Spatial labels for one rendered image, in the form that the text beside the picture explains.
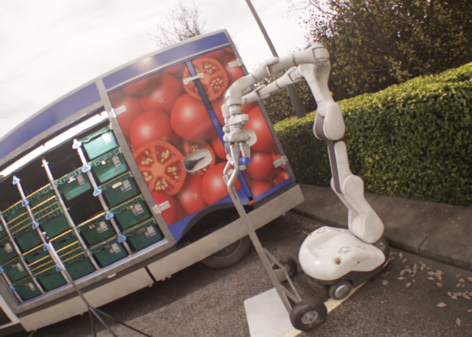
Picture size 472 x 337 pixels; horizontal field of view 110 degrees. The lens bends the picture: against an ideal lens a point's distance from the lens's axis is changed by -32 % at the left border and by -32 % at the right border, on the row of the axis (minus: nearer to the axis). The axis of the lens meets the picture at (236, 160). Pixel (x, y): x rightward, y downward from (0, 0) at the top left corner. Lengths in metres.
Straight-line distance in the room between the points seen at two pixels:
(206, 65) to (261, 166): 1.22
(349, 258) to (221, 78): 2.06
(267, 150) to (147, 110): 1.31
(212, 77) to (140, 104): 0.78
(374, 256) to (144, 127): 2.24
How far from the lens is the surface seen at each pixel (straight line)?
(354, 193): 1.73
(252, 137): 2.63
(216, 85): 2.61
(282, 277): 2.22
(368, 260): 1.79
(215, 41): 2.82
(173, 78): 2.58
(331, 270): 1.68
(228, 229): 2.62
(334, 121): 1.61
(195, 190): 2.47
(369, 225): 1.87
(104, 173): 2.70
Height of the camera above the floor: 1.37
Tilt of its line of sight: 6 degrees down
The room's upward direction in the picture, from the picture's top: 25 degrees counter-clockwise
